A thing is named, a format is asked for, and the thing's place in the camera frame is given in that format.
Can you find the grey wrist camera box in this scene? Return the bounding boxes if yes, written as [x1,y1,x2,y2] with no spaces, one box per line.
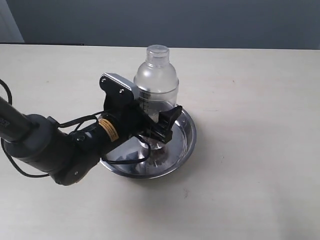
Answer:
[99,72,139,100]

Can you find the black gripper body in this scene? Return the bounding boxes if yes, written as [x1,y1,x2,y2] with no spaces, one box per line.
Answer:
[102,93,160,147]

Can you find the clear plastic shaker bottle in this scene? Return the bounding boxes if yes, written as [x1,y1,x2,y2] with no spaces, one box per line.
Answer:
[133,44,179,123]

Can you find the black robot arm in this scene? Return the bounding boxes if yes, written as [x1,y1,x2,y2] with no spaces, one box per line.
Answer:
[0,96,183,186]

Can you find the round stainless steel plate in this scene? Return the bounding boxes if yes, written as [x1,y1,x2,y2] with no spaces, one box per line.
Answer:
[100,110,197,179]

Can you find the black cable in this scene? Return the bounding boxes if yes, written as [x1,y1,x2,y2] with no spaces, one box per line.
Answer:
[0,79,152,178]

